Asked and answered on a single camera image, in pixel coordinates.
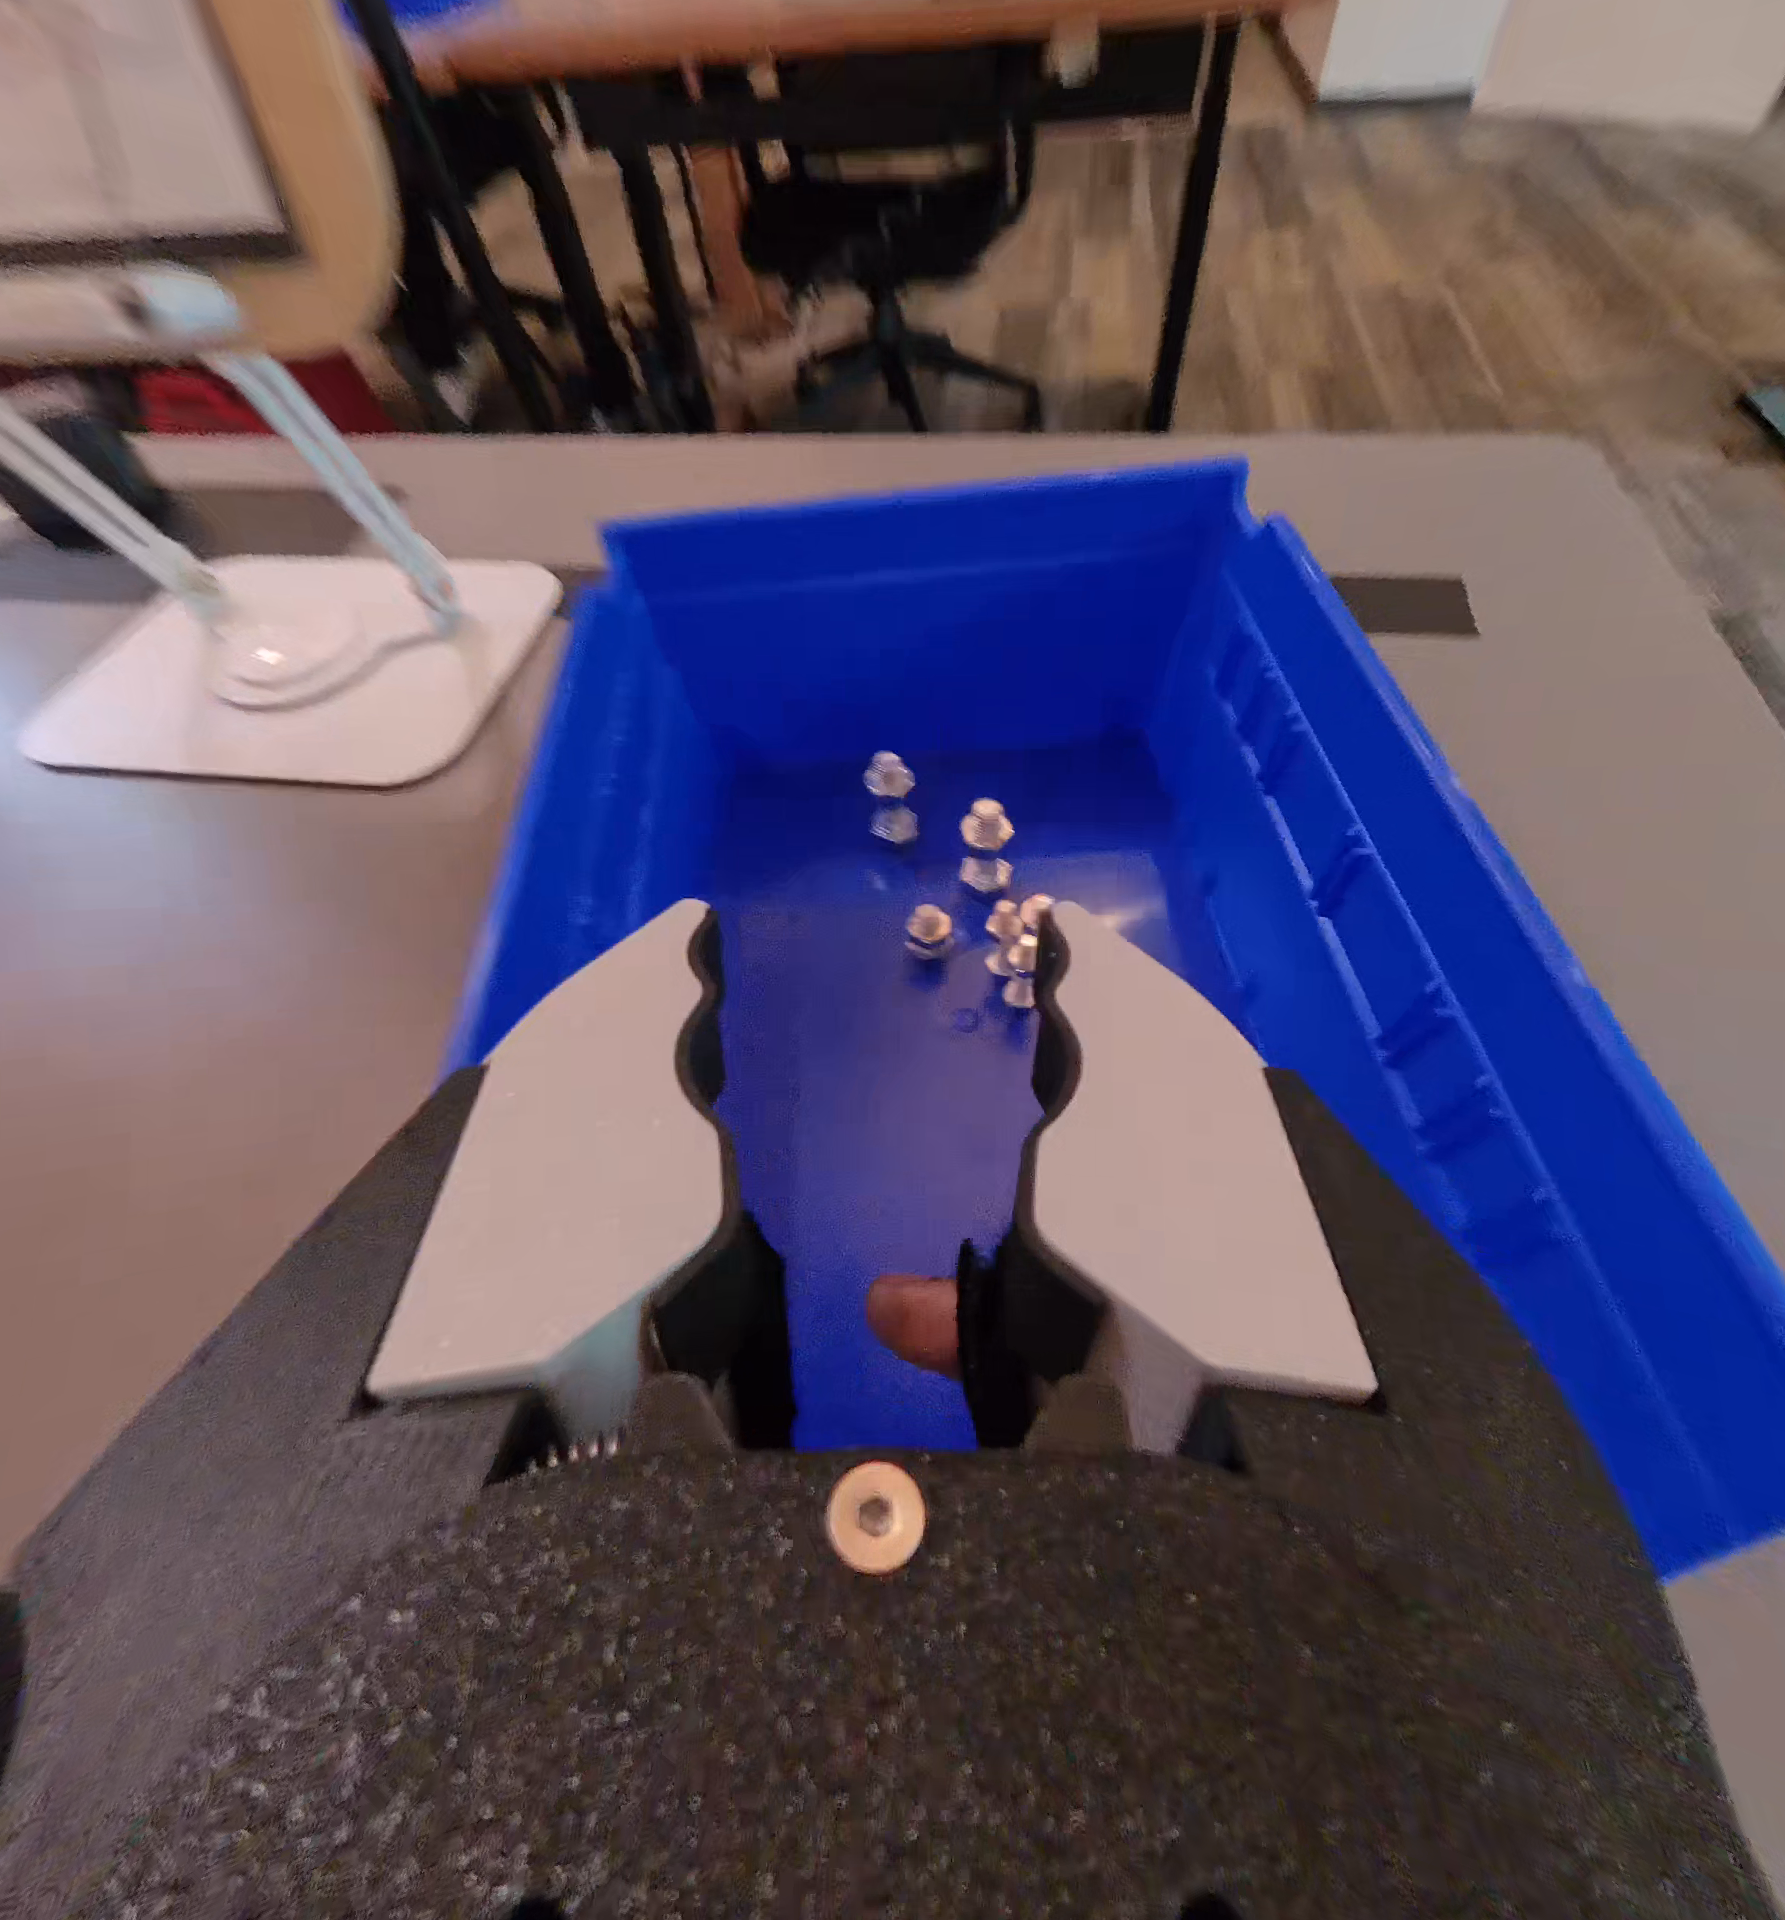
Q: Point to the short steel bolt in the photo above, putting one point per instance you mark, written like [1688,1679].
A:
[1000,918]
[928,933]

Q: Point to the person's right hand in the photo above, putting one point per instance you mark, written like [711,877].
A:
[915,1320]

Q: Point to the white document stand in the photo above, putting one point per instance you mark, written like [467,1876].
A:
[111,720]

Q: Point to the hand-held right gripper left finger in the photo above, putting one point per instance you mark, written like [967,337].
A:
[562,1185]

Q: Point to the black office chair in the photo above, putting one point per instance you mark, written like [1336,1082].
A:
[892,256]

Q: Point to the thin long steel bolt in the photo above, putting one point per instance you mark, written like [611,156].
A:
[1026,962]

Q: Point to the blue plastic bin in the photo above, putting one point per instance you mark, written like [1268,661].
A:
[1432,1052]

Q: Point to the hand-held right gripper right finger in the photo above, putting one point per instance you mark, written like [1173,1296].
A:
[1207,1201]

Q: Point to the red bag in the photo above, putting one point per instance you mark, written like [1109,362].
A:
[261,401]

